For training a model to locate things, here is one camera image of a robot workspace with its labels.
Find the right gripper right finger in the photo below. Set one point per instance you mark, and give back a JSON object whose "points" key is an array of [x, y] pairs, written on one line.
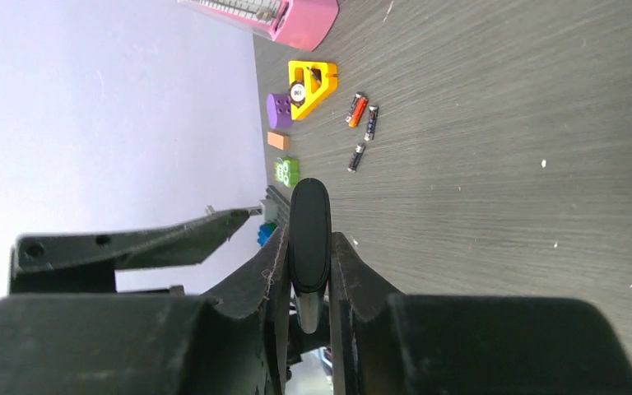
{"points": [[387, 342]]}

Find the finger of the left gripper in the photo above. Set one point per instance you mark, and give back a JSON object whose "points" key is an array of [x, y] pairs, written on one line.
{"points": [[87, 263]]}

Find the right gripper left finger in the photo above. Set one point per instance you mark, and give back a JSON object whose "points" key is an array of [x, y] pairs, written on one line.
{"points": [[224, 341]]}

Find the black battery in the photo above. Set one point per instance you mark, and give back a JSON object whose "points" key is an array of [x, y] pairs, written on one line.
{"points": [[372, 122], [356, 157], [353, 105]]}

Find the blue lego brick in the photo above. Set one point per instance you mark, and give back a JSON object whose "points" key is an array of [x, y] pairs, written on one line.
{"points": [[265, 232]]}

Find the green toy block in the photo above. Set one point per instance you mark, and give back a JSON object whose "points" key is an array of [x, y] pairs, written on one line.
{"points": [[287, 171]]}

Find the orange wooden block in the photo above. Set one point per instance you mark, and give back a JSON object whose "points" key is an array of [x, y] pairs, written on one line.
{"points": [[278, 140]]}

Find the black battery beside orange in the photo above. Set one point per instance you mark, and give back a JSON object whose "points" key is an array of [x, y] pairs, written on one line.
{"points": [[353, 105]]}

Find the purple toy block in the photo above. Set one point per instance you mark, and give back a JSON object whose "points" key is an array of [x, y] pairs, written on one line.
{"points": [[278, 111]]}

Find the yellow triangular holder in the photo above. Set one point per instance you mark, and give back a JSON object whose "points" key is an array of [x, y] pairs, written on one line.
{"points": [[311, 83]]}

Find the pink metronome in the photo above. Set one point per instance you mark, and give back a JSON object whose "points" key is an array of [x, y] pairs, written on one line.
{"points": [[300, 24]]}

